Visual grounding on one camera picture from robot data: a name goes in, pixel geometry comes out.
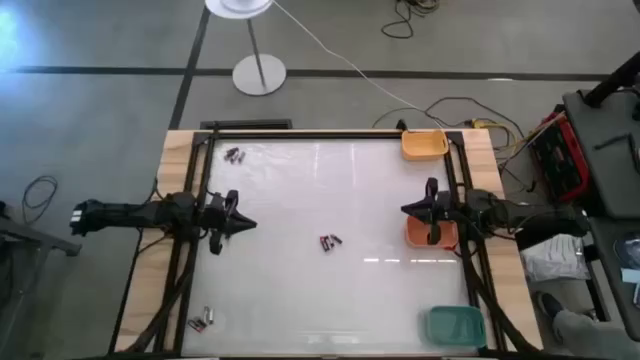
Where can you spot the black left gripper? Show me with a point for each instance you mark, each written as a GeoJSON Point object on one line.
{"type": "Point", "coordinates": [215, 217]}

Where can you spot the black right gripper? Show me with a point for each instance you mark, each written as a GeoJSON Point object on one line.
{"type": "Point", "coordinates": [442, 210]}

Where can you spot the black and red battery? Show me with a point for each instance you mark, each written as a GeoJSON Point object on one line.
{"type": "Point", "coordinates": [323, 243]}
{"type": "Point", "coordinates": [336, 239]}
{"type": "Point", "coordinates": [329, 242]}

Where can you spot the small silver battery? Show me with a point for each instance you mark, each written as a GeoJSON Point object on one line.
{"type": "Point", "coordinates": [206, 314]}
{"type": "Point", "coordinates": [211, 315]}

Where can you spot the silver and red battery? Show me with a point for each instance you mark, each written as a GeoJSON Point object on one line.
{"type": "Point", "coordinates": [195, 325]}
{"type": "Point", "coordinates": [200, 322]}

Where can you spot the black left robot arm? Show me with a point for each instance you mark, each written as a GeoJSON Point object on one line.
{"type": "Point", "coordinates": [125, 215]}

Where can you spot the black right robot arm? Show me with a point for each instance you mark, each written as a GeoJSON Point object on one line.
{"type": "Point", "coordinates": [525, 215]}

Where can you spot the orange plastic bin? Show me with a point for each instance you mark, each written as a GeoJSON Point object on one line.
{"type": "Point", "coordinates": [417, 235]}

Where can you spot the yellow plastic bin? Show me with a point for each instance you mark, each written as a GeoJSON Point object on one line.
{"type": "Point", "coordinates": [425, 145]}

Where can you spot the black power plug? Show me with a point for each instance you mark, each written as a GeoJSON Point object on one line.
{"type": "Point", "coordinates": [401, 124]}

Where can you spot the teal plastic bin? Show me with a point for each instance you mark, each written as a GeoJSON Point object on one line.
{"type": "Point", "coordinates": [455, 327]}

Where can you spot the black diagonal stand bar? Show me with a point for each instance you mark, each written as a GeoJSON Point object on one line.
{"type": "Point", "coordinates": [550, 240]}

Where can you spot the white plastic bag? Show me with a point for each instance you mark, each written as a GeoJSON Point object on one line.
{"type": "Point", "coordinates": [555, 257]}

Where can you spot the red and black toolbox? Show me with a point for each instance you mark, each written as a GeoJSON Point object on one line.
{"type": "Point", "coordinates": [560, 160]}

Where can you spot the white floor lamp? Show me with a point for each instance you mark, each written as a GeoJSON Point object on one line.
{"type": "Point", "coordinates": [259, 75]}

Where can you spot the person's shoe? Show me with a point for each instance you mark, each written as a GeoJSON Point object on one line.
{"type": "Point", "coordinates": [549, 305]}

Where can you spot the grey side table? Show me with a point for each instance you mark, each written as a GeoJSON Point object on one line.
{"type": "Point", "coordinates": [610, 175]}

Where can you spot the grey metal stand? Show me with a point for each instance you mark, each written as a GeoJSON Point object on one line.
{"type": "Point", "coordinates": [45, 240]}

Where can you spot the dark side table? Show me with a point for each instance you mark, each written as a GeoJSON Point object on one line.
{"type": "Point", "coordinates": [607, 280]}

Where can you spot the black tool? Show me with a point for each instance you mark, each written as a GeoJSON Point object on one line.
{"type": "Point", "coordinates": [612, 141]}

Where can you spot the person's leg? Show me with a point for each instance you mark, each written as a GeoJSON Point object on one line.
{"type": "Point", "coordinates": [590, 335]}

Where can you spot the round dark disc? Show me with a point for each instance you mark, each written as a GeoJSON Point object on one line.
{"type": "Point", "coordinates": [629, 250]}

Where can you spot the light blue paper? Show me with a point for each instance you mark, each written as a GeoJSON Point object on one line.
{"type": "Point", "coordinates": [631, 275]}

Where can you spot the black pole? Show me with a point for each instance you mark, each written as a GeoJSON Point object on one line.
{"type": "Point", "coordinates": [615, 80]}

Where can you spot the black metal table frame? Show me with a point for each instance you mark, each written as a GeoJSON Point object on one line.
{"type": "Point", "coordinates": [325, 134]}

